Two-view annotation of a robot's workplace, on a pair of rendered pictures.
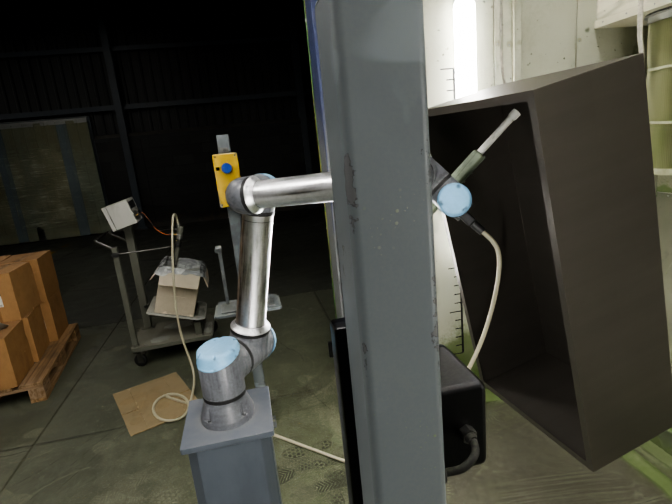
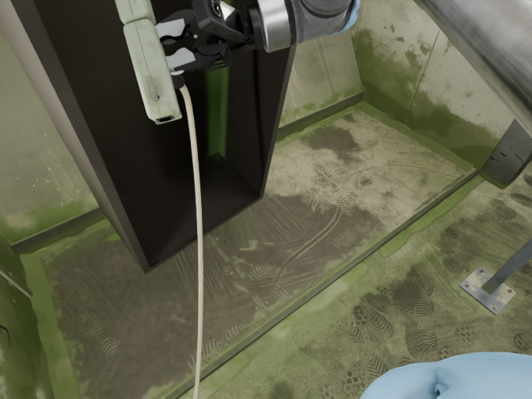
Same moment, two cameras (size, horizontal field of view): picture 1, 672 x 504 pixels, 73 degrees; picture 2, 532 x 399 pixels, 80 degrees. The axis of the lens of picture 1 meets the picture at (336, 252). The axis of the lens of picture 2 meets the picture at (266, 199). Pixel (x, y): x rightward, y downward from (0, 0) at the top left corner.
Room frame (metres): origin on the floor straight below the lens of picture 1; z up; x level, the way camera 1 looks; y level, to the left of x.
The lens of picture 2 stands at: (1.65, 0.18, 1.55)
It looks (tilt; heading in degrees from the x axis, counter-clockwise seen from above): 47 degrees down; 245
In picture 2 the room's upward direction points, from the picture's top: straight up
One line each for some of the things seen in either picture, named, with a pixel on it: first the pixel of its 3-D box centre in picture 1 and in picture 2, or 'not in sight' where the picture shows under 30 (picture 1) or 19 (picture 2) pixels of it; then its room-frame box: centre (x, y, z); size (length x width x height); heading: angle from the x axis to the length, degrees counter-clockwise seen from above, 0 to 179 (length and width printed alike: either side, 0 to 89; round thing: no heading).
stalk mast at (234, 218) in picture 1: (245, 290); not in sight; (2.36, 0.51, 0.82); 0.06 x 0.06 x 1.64; 10
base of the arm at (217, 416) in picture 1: (226, 402); not in sight; (1.47, 0.44, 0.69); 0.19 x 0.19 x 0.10
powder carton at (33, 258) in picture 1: (29, 277); not in sight; (3.75, 2.60, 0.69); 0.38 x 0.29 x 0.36; 16
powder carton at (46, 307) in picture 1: (40, 316); not in sight; (3.77, 2.61, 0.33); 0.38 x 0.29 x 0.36; 17
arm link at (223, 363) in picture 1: (222, 366); not in sight; (1.47, 0.44, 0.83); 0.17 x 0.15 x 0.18; 155
